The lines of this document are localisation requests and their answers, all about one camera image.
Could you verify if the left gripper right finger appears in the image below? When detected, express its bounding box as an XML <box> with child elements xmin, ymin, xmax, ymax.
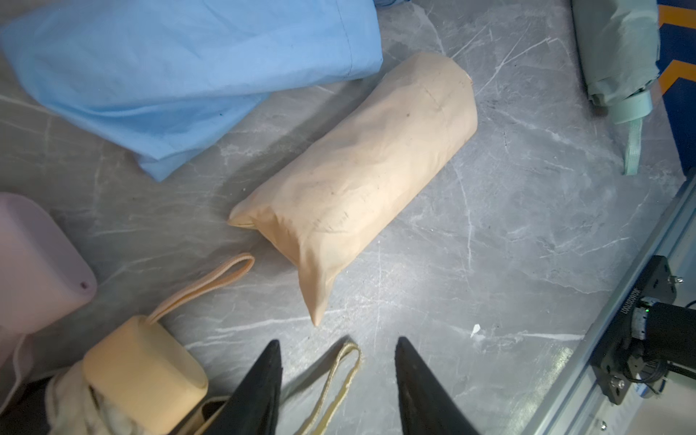
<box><xmin>395</xmin><ymin>336</ymin><xmax>479</xmax><ymax>435</ymax></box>

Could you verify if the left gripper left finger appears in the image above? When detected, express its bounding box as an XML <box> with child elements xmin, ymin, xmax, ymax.
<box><xmin>203</xmin><ymin>340</ymin><xmax>283</xmax><ymax>435</ymax></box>

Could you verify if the cream umbrella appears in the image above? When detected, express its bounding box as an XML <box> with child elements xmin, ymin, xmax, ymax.
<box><xmin>45</xmin><ymin>253</ymin><xmax>255</xmax><ymax>434</ymax></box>

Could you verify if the beige sleeved umbrella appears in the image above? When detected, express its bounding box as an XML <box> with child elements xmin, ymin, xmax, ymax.
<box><xmin>228</xmin><ymin>53</ymin><xmax>478</xmax><ymax>324</ymax></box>

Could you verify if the pink umbrella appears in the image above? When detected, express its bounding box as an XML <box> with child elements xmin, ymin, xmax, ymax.
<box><xmin>1</xmin><ymin>192</ymin><xmax>97</xmax><ymax>410</ymax></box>

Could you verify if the blue umbrella sleeve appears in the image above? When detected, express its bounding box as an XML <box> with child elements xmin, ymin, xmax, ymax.
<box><xmin>1</xmin><ymin>1</ymin><xmax>382</xmax><ymax>181</ymax></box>

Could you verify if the mint green sleeved umbrella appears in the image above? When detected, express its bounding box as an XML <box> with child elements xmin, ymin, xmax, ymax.
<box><xmin>571</xmin><ymin>0</ymin><xmax>660</xmax><ymax>176</ymax></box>

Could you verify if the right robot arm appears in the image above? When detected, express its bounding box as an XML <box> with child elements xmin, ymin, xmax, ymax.
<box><xmin>631</xmin><ymin>297</ymin><xmax>695</xmax><ymax>384</ymax></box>

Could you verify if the aluminium front rail frame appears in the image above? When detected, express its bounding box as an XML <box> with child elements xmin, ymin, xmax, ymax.
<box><xmin>525</xmin><ymin>170</ymin><xmax>695</xmax><ymax>434</ymax></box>

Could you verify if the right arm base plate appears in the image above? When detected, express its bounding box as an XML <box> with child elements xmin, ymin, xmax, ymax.
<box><xmin>590</xmin><ymin>256</ymin><xmax>695</xmax><ymax>405</ymax></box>

